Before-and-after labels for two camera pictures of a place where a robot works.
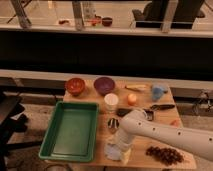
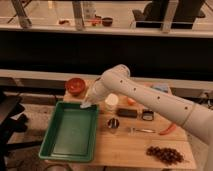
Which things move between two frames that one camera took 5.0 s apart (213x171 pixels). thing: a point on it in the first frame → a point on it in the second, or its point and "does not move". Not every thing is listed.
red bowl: [75, 86] does not move
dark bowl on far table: [107, 21] does not move
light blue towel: [113, 152] → [85, 106]
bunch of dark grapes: [165, 155] does not move
